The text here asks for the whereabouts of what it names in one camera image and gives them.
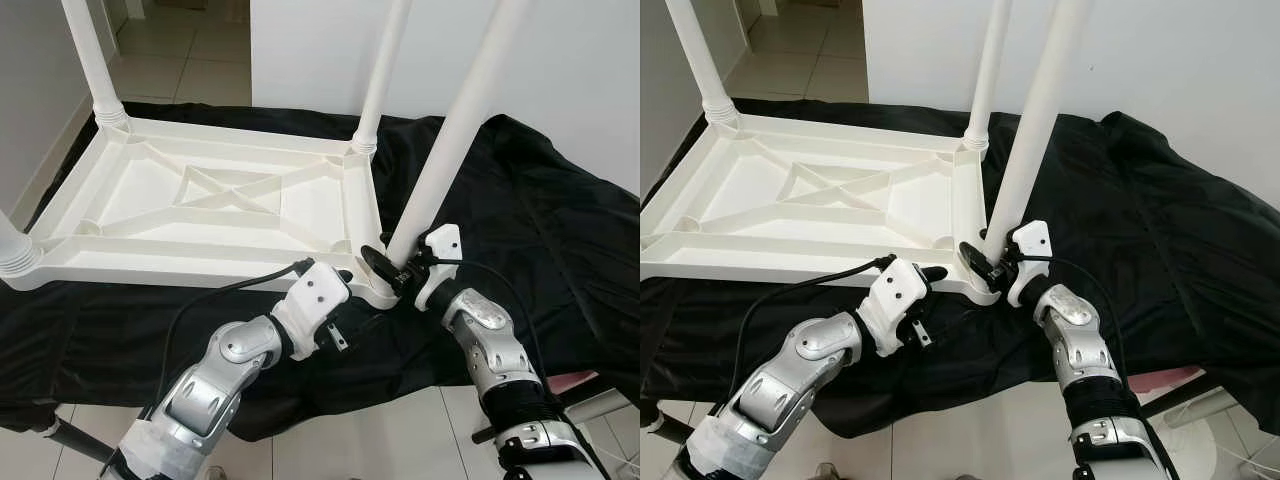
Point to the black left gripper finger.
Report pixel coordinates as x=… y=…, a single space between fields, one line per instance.
x=346 y=275
x=934 y=273

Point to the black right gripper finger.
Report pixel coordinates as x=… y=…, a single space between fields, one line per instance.
x=382 y=270
x=979 y=265

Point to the white plastic table top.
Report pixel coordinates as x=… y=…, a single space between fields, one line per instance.
x=200 y=210
x=800 y=205

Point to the white plastic table leg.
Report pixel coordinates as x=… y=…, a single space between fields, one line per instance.
x=385 y=70
x=1040 y=110
x=460 y=110
x=90 y=60
x=990 y=70
x=700 y=60
x=18 y=255

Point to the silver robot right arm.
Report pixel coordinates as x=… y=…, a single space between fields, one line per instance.
x=1085 y=345
x=500 y=350

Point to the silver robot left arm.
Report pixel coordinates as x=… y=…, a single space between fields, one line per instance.
x=790 y=375
x=210 y=380

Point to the black table cloth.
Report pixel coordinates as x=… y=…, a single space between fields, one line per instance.
x=1190 y=230
x=570 y=230

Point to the grey robot left leg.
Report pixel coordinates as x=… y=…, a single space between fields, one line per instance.
x=215 y=473
x=828 y=471

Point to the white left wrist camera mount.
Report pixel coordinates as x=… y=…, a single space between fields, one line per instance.
x=895 y=295
x=315 y=300

